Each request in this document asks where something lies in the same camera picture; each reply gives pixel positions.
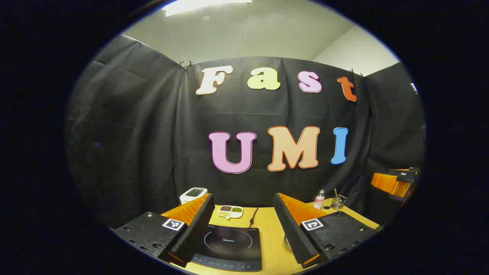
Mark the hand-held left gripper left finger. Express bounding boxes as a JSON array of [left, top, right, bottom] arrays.
[[111, 193, 215, 268]]

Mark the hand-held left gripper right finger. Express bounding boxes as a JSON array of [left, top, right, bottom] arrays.
[[274, 192, 381, 269]]

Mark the black induction cooktop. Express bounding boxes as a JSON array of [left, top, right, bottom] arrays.
[[190, 224, 262, 272]]

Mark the white toaster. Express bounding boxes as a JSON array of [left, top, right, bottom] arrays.
[[180, 187, 208, 205]]

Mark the white divided bean dish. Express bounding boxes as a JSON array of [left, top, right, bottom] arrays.
[[217, 205, 244, 220]]

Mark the black backdrop cloth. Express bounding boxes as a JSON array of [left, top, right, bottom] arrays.
[[65, 34, 426, 230]]

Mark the ceiling light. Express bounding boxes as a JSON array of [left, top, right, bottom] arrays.
[[162, 0, 253, 17]]

